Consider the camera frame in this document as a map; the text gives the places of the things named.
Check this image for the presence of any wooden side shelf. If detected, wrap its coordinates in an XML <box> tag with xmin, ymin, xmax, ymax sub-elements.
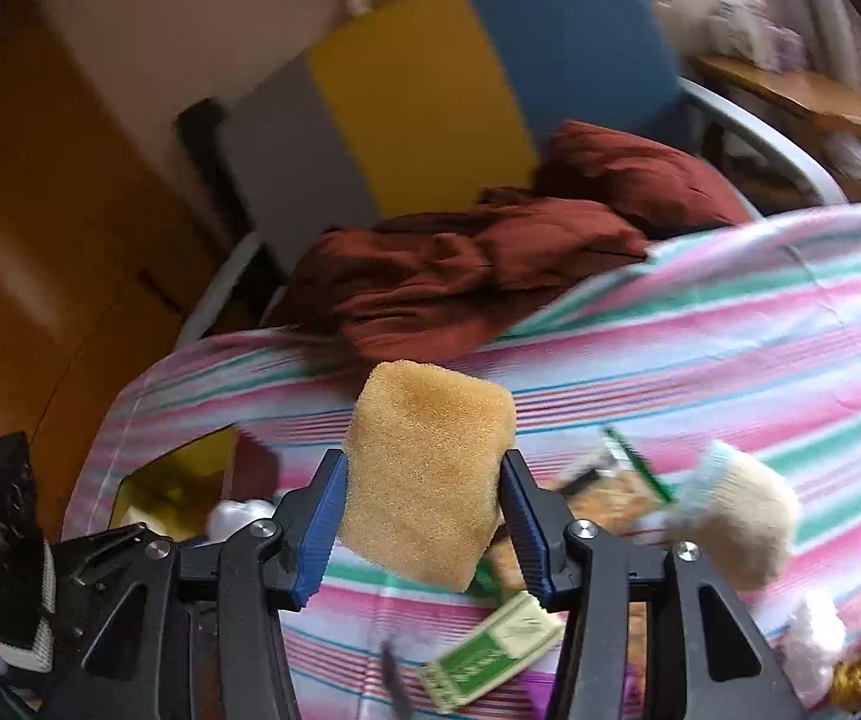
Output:
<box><xmin>691</xmin><ymin>55</ymin><xmax>861</xmax><ymax>138</ymax></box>

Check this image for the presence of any clear plastic wad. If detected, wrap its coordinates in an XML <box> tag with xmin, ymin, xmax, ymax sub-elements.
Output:
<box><xmin>782</xmin><ymin>595</ymin><xmax>847</xmax><ymax>709</ymax></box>
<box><xmin>206</xmin><ymin>499</ymin><xmax>275</xmax><ymax>541</ymax></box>

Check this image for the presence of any gold metal tray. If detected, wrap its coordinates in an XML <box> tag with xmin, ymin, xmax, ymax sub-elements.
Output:
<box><xmin>108</xmin><ymin>426</ymin><xmax>238</xmax><ymax>541</ymax></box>

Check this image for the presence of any green white small packet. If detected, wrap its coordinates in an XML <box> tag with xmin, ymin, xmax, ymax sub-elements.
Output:
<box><xmin>419</xmin><ymin>592</ymin><xmax>565</xmax><ymax>712</ymax></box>

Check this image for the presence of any tan sponge block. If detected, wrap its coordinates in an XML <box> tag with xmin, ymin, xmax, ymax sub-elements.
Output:
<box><xmin>339</xmin><ymin>361</ymin><xmax>517</xmax><ymax>592</ymax></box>

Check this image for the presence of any cracker packet green edge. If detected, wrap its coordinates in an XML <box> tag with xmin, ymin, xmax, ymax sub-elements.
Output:
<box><xmin>474</xmin><ymin>425</ymin><xmax>679</xmax><ymax>602</ymax></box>

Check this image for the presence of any dark red cloth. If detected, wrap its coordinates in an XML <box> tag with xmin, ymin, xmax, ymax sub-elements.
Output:
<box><xmin>269</xmin><ymin>121</ymin><xmax>751</xmax><ymax>364</ymax></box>

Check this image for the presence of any striped pink green bedsheet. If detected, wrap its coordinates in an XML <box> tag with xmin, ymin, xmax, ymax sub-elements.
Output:
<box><xmin>61</xmin><ymin>202</ymin><xmax>861</xmax><ymax>720</ymax></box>

